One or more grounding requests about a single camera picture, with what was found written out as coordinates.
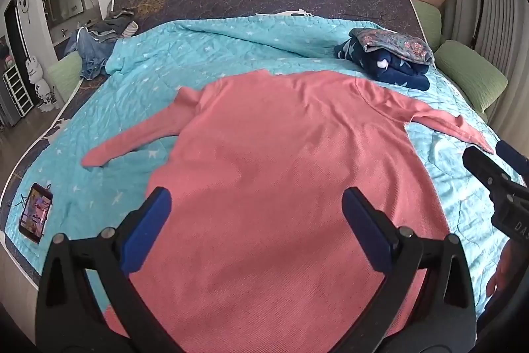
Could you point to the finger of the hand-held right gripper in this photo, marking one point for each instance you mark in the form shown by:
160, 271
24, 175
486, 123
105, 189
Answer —
512, 156
479, 165

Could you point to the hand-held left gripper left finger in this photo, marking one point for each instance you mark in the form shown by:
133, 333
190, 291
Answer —
148, 231

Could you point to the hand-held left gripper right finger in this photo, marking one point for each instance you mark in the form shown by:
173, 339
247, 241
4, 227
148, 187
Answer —
365, 231

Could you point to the pink sweater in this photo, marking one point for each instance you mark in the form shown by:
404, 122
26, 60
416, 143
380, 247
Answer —
268, 171

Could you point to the grey clothes pile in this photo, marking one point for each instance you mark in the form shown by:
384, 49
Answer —
113, 24

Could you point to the person's right hand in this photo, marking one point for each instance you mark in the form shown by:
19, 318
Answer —
498, 268

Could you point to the large green pillow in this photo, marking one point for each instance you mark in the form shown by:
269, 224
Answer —
471, 76

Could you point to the smartphone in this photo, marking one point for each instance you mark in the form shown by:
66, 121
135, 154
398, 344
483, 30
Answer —
36, 212

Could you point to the navy star-print folded garment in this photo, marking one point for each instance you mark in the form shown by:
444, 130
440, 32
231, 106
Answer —
392, 71

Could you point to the grey floral folded garment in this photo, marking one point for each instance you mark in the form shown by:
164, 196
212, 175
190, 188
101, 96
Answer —
396, 45

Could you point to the small green pillow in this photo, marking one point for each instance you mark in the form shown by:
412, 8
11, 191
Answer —
427, 24

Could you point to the flat green pillow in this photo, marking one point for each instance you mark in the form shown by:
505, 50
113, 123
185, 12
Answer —
66, 78

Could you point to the white bunny figure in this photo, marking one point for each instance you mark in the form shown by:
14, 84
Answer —
39, 84

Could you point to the blue denim jeans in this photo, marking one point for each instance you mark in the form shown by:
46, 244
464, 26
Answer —
93, 55

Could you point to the white shelf rack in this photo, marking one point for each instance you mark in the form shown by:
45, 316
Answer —
18, 90

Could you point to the teal star-print blanket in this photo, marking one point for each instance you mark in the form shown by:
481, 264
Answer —
248, 47

